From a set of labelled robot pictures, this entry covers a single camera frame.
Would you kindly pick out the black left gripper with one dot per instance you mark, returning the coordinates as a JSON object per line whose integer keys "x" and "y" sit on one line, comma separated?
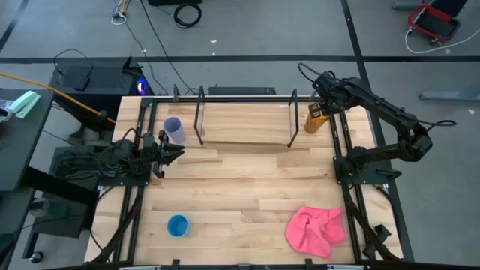
{"x": 155, "y": 153}

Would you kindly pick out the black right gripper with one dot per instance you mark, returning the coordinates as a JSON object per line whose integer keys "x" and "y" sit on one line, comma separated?
{"x": 332, "y": 92}

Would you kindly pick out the tall amber faceted tumbler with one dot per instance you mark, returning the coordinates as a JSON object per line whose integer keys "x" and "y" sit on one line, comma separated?
{"x": 315, "y": 125}

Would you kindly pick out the lavender plastic cup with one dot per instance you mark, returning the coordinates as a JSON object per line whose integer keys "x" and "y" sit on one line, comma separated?
{"x": 174, "y": 131}

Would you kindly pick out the small blue plastic cup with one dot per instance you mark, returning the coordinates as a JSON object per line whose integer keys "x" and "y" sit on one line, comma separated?
{"x": 178, "y": 226}

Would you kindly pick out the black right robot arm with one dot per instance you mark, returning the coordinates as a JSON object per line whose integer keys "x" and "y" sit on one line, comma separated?
{"x": 386, "y": 108}

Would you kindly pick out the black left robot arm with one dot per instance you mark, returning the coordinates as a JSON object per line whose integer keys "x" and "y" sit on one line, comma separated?
{"x": 123, "y": 153}

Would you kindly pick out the black box behind table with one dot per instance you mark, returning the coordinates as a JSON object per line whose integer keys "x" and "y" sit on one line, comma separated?
{"x": 242, "y": 90}

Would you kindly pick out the black computer tower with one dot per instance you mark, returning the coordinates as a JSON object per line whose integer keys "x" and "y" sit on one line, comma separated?
{"x": 105, "y": 78}

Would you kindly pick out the pink cloth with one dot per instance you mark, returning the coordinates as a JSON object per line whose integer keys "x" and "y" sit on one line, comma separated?
{"x": 311, "y": 232}

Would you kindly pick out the black equipment cart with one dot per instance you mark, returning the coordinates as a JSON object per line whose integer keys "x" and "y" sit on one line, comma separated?
{"x": 63, "y": 221}

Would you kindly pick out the grey metal bar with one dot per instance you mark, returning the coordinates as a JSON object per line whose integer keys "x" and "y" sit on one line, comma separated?
{"x": 450, "y": 95}

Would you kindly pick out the red and black cart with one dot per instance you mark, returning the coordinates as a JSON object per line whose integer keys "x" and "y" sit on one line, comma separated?
{"x": 435, "y": 24}

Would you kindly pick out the black floor case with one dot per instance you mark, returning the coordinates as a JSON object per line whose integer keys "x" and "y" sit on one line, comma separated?
{"x": 172, "y": 2}

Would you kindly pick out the black desk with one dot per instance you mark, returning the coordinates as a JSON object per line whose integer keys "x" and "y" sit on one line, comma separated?
{"x": 18, "y": 150}

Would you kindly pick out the mint green stapler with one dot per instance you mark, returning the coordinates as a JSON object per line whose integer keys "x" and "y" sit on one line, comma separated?
{"x": 24, "y": 103}

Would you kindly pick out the black caster wheel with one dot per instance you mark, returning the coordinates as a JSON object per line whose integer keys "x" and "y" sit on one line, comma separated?
{"x": 36, "y": 257}

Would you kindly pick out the clear plastic packet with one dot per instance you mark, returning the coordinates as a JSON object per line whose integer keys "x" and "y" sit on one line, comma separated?
{"x": 5, "y": 110}

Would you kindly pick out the black metal table frame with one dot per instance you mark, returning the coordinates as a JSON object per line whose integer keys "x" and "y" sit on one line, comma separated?
{"x": 240, "y": 99}

